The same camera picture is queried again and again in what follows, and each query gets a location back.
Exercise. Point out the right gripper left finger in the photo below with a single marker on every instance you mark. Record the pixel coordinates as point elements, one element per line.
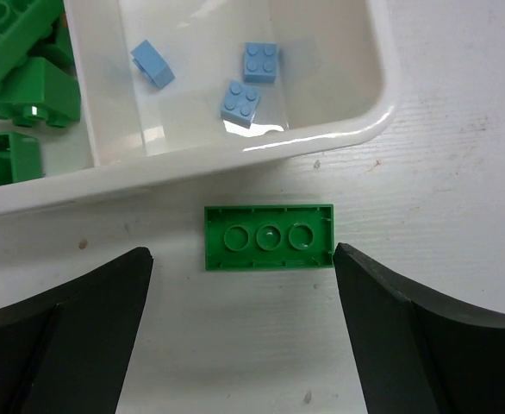
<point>67,349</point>

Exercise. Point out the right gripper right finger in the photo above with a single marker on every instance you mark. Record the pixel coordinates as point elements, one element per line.
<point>418,350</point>

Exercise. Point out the green long lego brick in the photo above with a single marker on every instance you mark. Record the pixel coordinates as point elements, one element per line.
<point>268,237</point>

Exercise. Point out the small green lego brick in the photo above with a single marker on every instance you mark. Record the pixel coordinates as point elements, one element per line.
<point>20,158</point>

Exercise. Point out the orange flower green lego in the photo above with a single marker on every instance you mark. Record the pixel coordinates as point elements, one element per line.
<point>40,92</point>

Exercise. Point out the blue small lego plate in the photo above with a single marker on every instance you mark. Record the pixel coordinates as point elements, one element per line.
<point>240,103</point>
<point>152,65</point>
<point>260,63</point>

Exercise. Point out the green yellow lego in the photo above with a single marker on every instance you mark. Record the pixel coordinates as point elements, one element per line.
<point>22,24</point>

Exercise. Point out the white three-compartment bin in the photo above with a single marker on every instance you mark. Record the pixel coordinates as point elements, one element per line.
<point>103,98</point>

